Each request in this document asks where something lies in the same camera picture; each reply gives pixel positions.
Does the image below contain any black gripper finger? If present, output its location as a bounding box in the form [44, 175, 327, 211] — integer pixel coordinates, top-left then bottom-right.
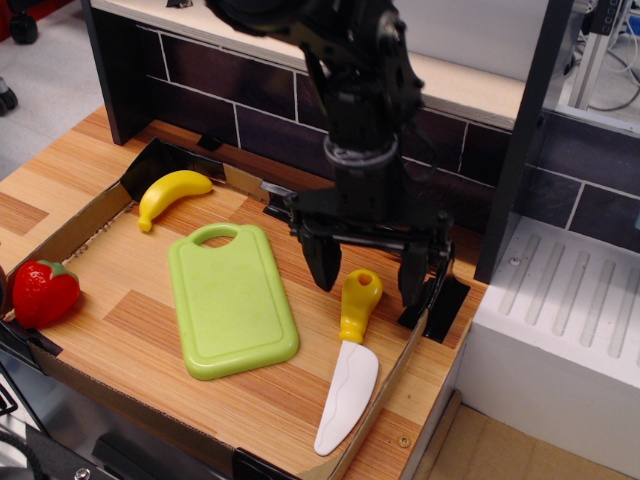
[299, 232, 342, 292]
[398, 243, 436, 307]

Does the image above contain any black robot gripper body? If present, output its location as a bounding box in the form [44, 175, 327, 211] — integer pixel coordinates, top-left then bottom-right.
[285, 134, 453, 260]

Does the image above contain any yellow handled white toy knife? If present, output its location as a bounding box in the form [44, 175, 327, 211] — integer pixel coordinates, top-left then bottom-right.
[314, 269, 383, 456]

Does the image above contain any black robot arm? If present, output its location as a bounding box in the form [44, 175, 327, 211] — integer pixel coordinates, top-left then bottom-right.
[209, 1, 453, 306]

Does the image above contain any green plastic cutting board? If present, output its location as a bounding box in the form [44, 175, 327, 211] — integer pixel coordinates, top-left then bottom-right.
[168, 223, 299, 381]

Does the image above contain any cardboard fence with black tape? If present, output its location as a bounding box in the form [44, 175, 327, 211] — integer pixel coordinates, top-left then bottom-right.
[1, 134, 463, 479]

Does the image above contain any white toy sink drainboard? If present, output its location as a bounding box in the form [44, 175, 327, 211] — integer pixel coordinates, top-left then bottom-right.
[456, 218, 639, 478]

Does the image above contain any yellow toy banana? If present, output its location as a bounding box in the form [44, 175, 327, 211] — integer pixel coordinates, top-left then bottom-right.
[138, 170, 213, 233]

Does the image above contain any brass screw in table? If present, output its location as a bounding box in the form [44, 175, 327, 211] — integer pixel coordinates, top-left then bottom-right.
[397, 435, 411, 448]

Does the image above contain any red toy strawberry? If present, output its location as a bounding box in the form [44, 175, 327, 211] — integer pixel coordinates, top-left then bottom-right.
[12, 260, 81, 329]

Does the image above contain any black caster wheel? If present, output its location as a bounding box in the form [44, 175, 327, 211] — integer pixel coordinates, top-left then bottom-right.
[0, 77, 18, 117]

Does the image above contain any aluminium frame with cables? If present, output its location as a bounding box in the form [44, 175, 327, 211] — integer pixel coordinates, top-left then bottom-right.
[553, 0, 640, 132]

